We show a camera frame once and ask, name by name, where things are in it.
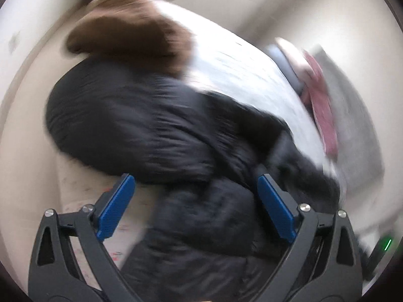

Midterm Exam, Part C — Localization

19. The black puffer jacket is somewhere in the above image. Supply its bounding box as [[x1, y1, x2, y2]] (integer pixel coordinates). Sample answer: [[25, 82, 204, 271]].
[[45, 0, 342, 302]]

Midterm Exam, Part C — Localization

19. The grey padded headboard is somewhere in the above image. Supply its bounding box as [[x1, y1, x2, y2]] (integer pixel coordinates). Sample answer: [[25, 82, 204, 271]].
[[314, 48, 385, 193]]

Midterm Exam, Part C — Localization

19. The pink pillow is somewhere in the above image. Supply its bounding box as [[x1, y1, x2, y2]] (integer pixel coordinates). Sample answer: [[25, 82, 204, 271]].
[[303, 51, 338, 160]]

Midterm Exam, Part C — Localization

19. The light blue folded blanket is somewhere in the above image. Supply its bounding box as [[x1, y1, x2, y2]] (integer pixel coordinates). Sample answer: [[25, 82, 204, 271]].
[[263, 44, 305, 97]]

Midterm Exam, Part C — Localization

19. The bed with cherry sheet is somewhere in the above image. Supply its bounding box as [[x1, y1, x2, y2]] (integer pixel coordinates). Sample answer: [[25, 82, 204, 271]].
[[59, 0, 347, 290]]

